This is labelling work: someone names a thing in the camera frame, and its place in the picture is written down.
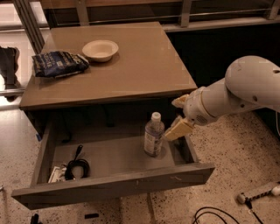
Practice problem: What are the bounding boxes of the white bowl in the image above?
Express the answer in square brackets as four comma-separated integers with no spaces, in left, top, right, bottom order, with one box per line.
[82,40,119,62]

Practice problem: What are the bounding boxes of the white box in drawer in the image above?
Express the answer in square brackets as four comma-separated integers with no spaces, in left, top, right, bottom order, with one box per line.
[48,166,67,183]

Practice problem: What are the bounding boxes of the clear plastic water bottle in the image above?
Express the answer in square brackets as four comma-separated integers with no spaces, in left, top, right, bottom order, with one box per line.
[144,112,165,157]

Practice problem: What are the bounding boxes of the metal railing frame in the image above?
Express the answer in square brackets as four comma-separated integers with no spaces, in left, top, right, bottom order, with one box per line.
[5,0,280,53]

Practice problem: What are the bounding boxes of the black floor cable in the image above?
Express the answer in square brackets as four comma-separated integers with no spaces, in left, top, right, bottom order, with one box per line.
[192,206,241,224]

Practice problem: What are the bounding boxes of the blue snack bag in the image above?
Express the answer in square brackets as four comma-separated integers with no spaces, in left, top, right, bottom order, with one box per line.
[32,51,89,78]

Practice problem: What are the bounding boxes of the grey open top drawer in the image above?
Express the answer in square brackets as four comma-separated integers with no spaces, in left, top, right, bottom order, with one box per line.
[11,112,214,210]

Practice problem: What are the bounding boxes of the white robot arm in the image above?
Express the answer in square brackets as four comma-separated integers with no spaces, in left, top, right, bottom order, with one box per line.
[164,56,280,141]

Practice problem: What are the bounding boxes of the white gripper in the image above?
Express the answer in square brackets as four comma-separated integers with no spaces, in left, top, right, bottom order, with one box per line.
[164,87,217,141]

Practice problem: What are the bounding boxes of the small black floor object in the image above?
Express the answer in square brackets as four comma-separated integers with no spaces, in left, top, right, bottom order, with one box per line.
[84,213,99,219]

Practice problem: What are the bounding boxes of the white power strip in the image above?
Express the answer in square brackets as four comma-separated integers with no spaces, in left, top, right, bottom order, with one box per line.
[236,182,280,204]

